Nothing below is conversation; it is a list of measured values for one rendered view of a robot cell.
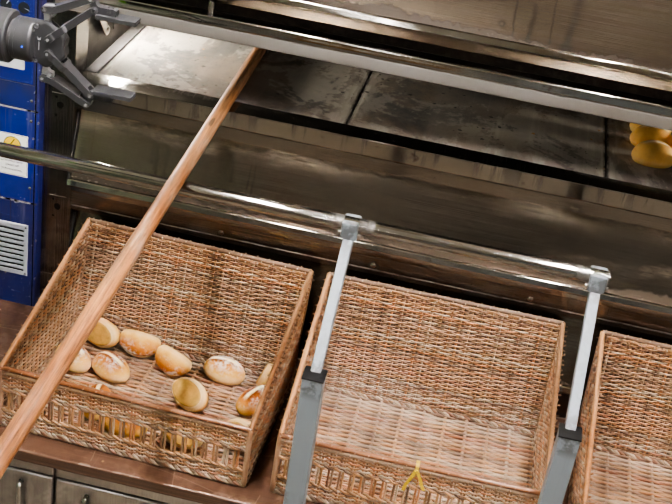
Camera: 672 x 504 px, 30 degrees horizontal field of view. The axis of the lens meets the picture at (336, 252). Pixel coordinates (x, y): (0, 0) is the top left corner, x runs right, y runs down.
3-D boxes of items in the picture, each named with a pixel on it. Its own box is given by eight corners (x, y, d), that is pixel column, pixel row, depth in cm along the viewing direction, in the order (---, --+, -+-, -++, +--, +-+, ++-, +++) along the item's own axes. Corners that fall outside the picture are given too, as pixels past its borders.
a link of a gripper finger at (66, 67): (47, 48, 213) (41, 53, 214) (92, 98, 216) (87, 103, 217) (55, 41, 217) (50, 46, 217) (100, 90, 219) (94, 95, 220)
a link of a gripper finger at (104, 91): (91, 90, 216) (91, 94, 216) (130, 98, 215) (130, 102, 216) (97, 84, 219) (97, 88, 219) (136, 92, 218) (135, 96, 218)
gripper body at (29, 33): (24, 6, 216) (75, 16, 216) (23, 52, 221) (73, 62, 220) (6, 19, 210) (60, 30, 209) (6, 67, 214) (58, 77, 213)
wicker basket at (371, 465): (310, 366, 301) (325, 267, 287) (542, 416, 296) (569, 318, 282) (264, 494, 258) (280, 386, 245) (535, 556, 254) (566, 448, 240)
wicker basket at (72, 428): (81, 312, 307) (86, 213, 294) (303, 366, 300) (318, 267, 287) (-9, 426, 265) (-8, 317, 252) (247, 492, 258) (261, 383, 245)
